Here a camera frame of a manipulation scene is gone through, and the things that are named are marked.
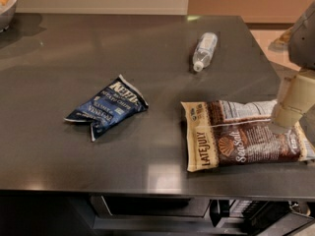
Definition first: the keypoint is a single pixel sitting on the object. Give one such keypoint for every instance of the clear plastic water bottle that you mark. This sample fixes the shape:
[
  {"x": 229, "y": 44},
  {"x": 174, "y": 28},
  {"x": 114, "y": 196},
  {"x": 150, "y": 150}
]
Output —
[{"x": 204, "y": 51}]

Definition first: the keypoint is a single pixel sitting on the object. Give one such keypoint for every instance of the brown Late July chips bag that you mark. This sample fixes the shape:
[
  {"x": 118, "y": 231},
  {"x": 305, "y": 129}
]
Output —
[{"x": 224, "y": 133}]

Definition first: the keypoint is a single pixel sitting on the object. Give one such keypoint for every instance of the blue Kettle chips bag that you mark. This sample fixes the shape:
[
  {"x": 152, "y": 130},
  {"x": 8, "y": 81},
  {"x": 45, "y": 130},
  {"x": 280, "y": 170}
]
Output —
[{"x": 110, "y": 106}]

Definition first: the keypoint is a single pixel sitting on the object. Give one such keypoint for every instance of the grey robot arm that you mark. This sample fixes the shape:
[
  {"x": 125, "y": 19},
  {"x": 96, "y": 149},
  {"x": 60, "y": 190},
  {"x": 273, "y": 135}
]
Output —
[{"x": 297, "y": 94}]

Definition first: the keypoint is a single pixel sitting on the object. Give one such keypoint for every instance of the metal bowl with fruit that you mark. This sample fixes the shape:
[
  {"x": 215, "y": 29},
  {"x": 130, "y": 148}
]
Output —
[{"x": 7, "y": 12}]

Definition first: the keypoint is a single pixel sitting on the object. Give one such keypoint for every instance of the black microwave under counter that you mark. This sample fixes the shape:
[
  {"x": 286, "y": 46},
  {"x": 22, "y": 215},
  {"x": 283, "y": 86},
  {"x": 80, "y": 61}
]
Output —
[{"x": 201, "y": 215}]

